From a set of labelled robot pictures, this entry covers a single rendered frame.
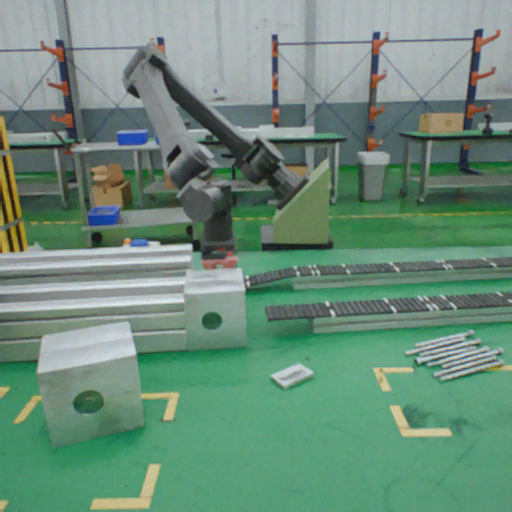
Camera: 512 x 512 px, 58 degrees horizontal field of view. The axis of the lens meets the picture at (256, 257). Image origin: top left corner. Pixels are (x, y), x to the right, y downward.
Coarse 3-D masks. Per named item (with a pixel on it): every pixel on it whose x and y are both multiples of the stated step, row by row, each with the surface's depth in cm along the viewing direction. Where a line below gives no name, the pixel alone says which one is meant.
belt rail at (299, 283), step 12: (312, 276) 91; (324, 276) 92; (336, 276) 92; (348, 276) 92; (360, 276) 92; (372, 276) 93; (384, 276) 93; (396, 276) 94; (408, 276) 94; (420, 276) 94; (432, 276) 94; (444, 276) 94; (456, 276) 94; (468, 276) 94; (480, 276) 95; (492, 276) 95; (504, 276) 95; (300, 288) 92
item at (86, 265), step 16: (0, 256) 89; (16, 256) 89; (32, 256) 89; (48, 256) 90; (64, 256) 90; (80, 256) 90; (96, 256) 90; (112, 256) 91; (128, 256) 91; (144, 256) 91; (160, 256) 86; (176, 256) 86; (192, 256) 95; (0, 272) 82; (16, 272) 83; (32, 272) 83; (48, 272) 83; (64, 272) 83; (80, 272) 84; (96, 272) 85; (112, 272) 85; (128, 272) 86; (144, 272) 85; (160, 272) 85; (176, 272) 85
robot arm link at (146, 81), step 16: (144, 48) 105; (144, 64) 102; (160, 64) 104; (128, 80) 107; (144, 80) 100; (160, 80) 103; (144, 96) 98; (160, 96) 96; (160, 112) 93; (176, 112) 96; (160, 128) 91; (176, 128) 88; (160, 144) 90; (176, 144) 86; (192, 144) 86; (176, 160) 84; (192, 160) 83; (176, 176) 84; (192, 176) 84
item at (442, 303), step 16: (304, 304) 76; (320, 304) 76; (336, 304) 77; (352, 304) 76; (368, 304) 76; (384, 304) 76; (400, 304) 76; (416, 304) 76; (432, 304) 75; (448, 304) 76; (464, 304) 75; (480, 304) 75; (496, 304) 75
